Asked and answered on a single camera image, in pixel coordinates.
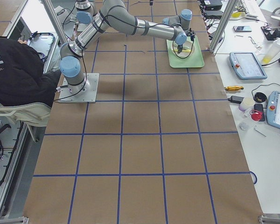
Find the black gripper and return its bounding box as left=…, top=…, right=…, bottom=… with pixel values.
left=188, top=28, right=196, bottom=40
left=177, top=45, right=183, bottom=53

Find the yellow plastic fork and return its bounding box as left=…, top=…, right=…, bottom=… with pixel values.
left=173, top=49, right=192, bottom=53

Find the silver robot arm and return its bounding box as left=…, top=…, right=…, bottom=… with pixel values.
left=75, top=0, right=192, bottom=45
left=59, top=0, right=192, bottom=96

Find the light green plastic tray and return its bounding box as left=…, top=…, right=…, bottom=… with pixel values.
left=166, top=37, right=204, bottom=68

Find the blue teach pendant upper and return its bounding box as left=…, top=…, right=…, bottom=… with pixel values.
left=229, top=52, right=267, bottom=80

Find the blue teach pendant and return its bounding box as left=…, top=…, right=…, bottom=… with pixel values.
left=266, top=91, right=280, bottom=129
left=229, top=52, right=267, bottom=80

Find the black power adapter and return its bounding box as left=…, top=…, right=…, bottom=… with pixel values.
left=228, top=96, right=244, bottom=104

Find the plastic bottle yellow liquid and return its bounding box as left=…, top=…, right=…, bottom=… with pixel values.
left=262, top=38, right=280, bottom=65

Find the black smartphone on table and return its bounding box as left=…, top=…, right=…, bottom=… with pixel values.
left=253, top=104, right=266, bottom=122

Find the blue teach pendant lower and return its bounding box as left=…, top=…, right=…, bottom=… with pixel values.
left=266, top=91, right=280, bottom=129

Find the white office chair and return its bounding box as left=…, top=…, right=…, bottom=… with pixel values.
left=0, top=103, right=51, bottom=142

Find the person in black hoodie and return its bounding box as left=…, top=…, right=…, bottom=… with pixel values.
left=0, top=37, right=61, bottom=107

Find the aluminium frame post right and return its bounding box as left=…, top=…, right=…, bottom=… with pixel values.
left=209, top=0, right=238, bottom=53

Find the aluminium frame post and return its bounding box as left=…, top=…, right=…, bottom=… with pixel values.
left=42, top=0, right=68, bottom=44
left=209, top=0, right=238, bottom=53

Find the yellow handled tool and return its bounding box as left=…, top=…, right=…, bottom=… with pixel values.
left=224, top=86, right=244, bottom=91

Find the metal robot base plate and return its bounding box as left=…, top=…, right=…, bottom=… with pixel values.
left=56, top=73, right=99, bottom=103

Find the aluminium frame post left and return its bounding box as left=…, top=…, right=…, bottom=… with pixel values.
left=42, top=0, right=68, bottom=44

